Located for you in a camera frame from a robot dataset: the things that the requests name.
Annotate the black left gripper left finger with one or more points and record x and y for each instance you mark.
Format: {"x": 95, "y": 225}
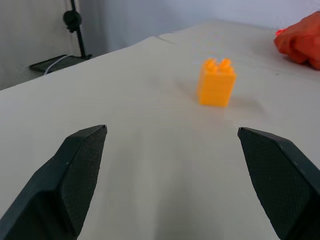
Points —
{"x": 62, "y": 180}

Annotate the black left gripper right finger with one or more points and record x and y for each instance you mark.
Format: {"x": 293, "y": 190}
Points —
{"x": 275, "y": 180}

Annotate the person's bare hand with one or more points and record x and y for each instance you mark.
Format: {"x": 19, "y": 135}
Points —
{"x": 300, "y": 42}

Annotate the orange toy building block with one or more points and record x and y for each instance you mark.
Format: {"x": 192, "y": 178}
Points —
{"x": 215, "y": 83}

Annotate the black stand pole with knob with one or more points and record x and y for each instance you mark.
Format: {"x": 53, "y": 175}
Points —
{"x": 75, "y": 27}

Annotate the black stand base plate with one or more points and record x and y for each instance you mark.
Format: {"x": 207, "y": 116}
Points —
{"x": 53, "y": 63}

